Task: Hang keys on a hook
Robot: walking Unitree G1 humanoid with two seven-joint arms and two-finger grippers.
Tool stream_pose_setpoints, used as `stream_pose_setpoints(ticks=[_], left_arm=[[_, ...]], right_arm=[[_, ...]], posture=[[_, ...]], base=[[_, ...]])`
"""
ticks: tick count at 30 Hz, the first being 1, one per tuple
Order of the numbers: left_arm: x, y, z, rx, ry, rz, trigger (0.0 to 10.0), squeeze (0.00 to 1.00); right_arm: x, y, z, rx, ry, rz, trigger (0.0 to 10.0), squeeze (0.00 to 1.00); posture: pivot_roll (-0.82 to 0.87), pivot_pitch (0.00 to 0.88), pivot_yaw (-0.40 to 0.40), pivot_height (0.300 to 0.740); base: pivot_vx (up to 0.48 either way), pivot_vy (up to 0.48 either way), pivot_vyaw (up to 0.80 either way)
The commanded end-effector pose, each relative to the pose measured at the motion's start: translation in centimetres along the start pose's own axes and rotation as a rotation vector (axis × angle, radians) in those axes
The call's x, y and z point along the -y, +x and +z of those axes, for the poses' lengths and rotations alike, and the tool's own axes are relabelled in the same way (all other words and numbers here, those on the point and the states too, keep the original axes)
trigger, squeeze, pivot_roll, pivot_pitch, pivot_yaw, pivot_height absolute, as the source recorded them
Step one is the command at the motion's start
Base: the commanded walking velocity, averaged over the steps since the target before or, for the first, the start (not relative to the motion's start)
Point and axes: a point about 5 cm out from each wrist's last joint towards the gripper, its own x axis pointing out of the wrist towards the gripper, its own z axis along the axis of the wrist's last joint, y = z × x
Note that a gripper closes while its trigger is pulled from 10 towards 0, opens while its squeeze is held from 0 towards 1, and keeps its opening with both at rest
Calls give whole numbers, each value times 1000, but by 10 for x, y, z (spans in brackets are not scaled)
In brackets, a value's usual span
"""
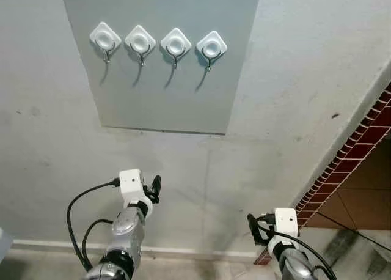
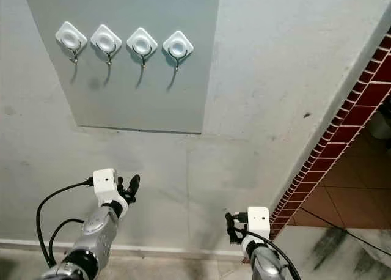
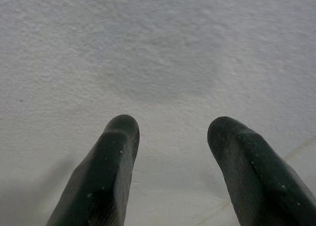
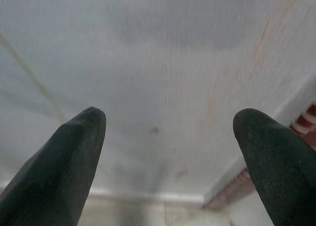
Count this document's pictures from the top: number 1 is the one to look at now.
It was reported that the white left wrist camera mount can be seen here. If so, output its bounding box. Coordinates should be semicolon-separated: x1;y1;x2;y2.
119;169;153;217

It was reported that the long black left arm cable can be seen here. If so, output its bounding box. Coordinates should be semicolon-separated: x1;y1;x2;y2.
66;178;121;272

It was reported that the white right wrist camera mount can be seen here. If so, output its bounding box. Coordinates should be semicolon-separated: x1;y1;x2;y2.
272;207;301;241

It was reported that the grey wall board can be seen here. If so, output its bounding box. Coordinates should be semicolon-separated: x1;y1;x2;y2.
59;0;263;136

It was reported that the white adhesive wall hook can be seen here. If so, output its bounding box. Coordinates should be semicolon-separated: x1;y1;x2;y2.
89;21;122;65
125;24;157;67
160;27;192;70
195;29;228;72

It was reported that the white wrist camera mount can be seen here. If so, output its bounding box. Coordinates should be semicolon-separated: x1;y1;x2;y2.
272;207;301;241
119;169;153;217

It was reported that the red brick tile border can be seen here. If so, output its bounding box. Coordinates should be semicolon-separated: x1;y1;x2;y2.
254;84;391;266

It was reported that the short black left arm cable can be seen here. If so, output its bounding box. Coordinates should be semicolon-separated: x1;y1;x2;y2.
81;218;115;259

